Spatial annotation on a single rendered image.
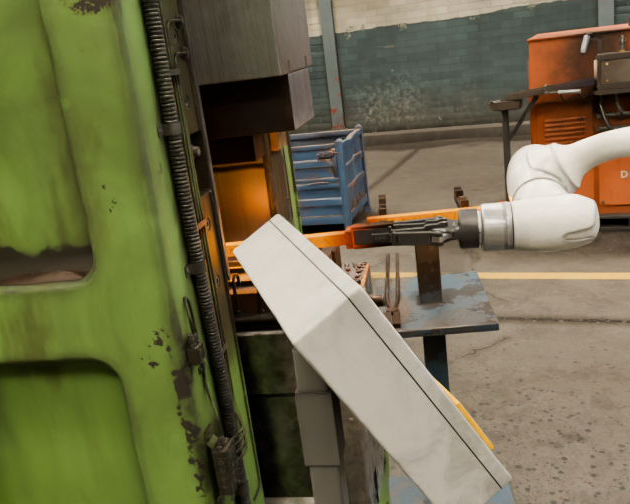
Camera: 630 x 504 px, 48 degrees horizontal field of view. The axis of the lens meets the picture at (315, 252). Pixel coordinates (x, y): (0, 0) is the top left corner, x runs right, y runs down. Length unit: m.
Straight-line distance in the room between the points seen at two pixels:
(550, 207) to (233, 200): 0.72
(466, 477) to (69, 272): 0.64
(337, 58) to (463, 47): 1.64
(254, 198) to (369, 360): 1.03
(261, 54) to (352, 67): 8.17
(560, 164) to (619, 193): 3.52
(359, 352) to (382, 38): 8.62
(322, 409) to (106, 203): 0.41
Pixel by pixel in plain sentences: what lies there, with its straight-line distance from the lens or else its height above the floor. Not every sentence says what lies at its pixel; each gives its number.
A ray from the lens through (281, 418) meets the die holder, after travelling 1.43.
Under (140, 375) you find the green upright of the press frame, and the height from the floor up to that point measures 0.98.
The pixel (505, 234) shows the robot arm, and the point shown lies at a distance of 1.34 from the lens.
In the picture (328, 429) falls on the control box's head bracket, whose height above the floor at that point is 0.98.
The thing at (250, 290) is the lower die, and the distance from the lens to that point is 1.34.
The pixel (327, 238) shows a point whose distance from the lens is 1.38.
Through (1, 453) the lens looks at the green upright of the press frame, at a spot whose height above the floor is 0.82.
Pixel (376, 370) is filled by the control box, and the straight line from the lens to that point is 0.67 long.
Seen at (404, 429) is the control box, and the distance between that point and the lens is 0.70.
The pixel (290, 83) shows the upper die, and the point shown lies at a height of 1.35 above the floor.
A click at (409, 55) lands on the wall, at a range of 9.13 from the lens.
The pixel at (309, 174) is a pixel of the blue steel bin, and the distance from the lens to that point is 5.22.
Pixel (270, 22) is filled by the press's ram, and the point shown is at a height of 1.45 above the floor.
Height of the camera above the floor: 1.41
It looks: 17 degrees down
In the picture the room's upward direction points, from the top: 7 degrees counter-clockwise
